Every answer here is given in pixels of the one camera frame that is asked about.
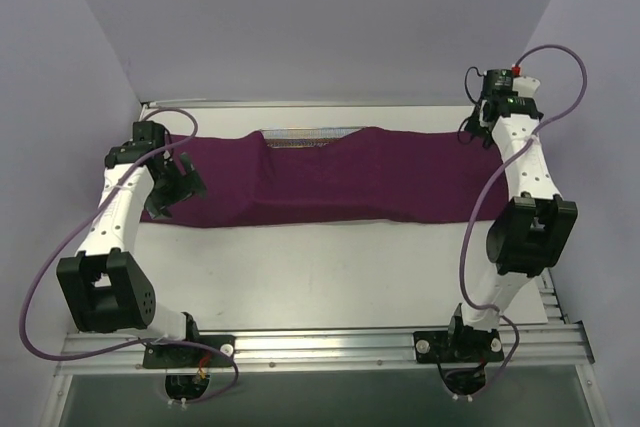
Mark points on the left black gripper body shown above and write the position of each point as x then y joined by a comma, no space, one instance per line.
176,186

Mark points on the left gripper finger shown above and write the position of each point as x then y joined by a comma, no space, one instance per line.
156,208
190,183

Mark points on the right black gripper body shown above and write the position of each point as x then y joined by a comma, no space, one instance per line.
473,128

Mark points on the purple cloth wrap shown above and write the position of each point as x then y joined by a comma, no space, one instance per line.
372,174

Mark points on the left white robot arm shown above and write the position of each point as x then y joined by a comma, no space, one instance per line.
104,286

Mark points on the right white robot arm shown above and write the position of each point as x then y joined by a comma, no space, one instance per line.
532,229

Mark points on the metal mesh instrument tray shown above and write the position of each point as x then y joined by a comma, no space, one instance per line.
305,137

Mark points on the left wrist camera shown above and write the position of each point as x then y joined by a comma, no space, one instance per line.
148,133

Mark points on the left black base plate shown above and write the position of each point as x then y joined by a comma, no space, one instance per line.
172,356

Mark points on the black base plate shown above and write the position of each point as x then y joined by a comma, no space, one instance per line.
172,356
431,347

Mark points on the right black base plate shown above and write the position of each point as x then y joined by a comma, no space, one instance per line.
431,347

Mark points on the aluminium front rail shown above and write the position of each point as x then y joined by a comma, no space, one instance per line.
552,344

